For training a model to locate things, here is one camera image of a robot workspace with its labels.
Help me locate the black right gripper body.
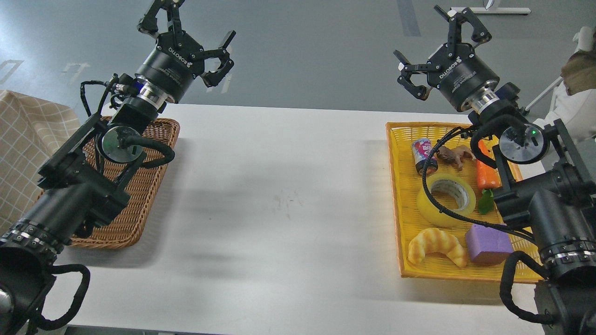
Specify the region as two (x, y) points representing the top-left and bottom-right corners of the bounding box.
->
(427, 43), (500, 112)

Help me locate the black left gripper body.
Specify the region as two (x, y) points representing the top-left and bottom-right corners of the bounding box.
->
(135, 32), (204, 103)

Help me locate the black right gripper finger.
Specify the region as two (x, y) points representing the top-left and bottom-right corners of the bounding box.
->
(434, 5), (493, 59)
(393, 49), (443, 101)

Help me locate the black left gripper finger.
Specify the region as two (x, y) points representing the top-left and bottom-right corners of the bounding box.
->
(137, 0), (185, 38)
(191, 30), (237, 87)

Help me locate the yellow tape roll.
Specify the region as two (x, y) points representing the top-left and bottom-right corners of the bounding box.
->
(416, 173), (477, 228)

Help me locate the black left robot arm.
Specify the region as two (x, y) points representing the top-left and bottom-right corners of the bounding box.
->
(1, 0), (236, 335)

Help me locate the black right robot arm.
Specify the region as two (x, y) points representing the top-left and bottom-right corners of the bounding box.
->
(394, 6), (595, 335)

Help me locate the white stand base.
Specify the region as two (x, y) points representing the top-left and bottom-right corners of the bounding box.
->
(447, 7), (532, 16)

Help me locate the small soda can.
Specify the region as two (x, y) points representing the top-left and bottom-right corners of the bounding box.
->
(411, 138), (438, 175)

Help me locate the brown toy animal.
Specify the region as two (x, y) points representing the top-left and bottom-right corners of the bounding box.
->
(436, 146), (476, 172)

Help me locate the orange toy carrot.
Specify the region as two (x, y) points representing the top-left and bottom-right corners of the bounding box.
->
(474, 154), (501, 191)

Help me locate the person in white clothes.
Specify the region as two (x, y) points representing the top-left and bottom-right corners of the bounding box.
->
(534, 50), (596, 143)

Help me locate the brown wicker basket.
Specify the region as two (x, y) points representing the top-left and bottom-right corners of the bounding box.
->
(71, 118), (180, 249)

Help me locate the yellow plastic basket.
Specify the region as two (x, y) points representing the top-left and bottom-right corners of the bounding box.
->
(386, 122), (541, 284)

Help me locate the beige checkered cloth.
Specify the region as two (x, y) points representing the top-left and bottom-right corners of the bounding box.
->
(0, 90), (80, 233)

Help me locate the toy croissant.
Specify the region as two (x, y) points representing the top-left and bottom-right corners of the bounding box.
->
(408, 228), (468, 268)

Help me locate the purple block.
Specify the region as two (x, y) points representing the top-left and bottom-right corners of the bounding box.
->
(465, 223), (514, 265)

